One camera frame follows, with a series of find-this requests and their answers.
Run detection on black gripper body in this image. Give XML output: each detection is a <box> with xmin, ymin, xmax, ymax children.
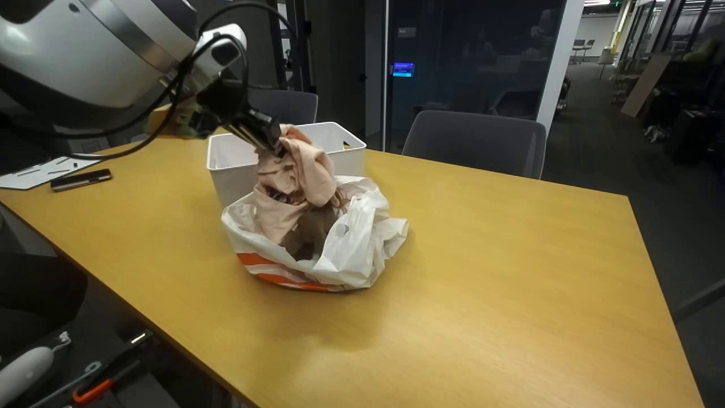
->
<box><xmin>197</xmin><ymin>74</ymin><xmax>263</xmax><ymax>130</ymax></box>

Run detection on peach shirt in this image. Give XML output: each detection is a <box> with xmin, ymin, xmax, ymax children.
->
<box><xmin>248</xmin><ymin>125</ymin><xmax>340</xmax><ymax>246</ymax></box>

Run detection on brown moose toy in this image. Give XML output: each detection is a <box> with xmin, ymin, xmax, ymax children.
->
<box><xmin>279</xmin><ymin>201</ymin><xmax>345</xmax><ymax>262</ymax></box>

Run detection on white plastic basket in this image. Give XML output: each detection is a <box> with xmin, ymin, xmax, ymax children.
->
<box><xmin>203</xmin><ymin>119</ymin><xmax>370</xmax><ymax>211</ymax></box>

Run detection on white orange plastic bag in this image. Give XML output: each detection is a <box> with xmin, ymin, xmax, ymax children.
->
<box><xmin>219</xmin><ymin>175</ymin><xmax>413</xmax><ymax>294</ymax></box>

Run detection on black marker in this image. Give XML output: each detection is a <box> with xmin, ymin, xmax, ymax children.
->
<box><xmin>50</xmin><ymin>168</ymin><xmax>116</xmax><ymax>193</ymax></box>

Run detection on white paper sheets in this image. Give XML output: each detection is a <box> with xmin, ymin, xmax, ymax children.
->
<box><xmin>0</xmin><ymin>153</ymin><xmax>101</xmax><ymax>193</ymax></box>

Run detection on wide gray office chair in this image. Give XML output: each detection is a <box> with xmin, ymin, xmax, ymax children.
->
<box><xmin>400</xmin><ymin>109</ymin><xmax>549</xmax><ymax>181</ymax></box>

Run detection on white pillar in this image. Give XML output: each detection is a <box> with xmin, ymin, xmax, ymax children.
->
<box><xmin>534</xmin><ymin>0</ymin><xmax>587</xmax><ymax>134</ymax></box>

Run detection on leaning wooden board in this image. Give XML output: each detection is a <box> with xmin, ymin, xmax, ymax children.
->
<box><xmin>618</xmin><ymin>52</ymin><xmax>675</xmax><ymax>119</ymax></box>

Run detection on orange handled tool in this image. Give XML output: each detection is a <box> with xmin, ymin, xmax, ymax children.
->
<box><xmin>69</xmin><ymin>331</ymin><xmax>150</xmax><ymax>408</ymax></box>

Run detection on white handle tool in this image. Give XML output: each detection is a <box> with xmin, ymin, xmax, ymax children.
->
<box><xmin>0</xmin><ymin>328</ymin><xmax>75</xmax><ymax>408</ymax></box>

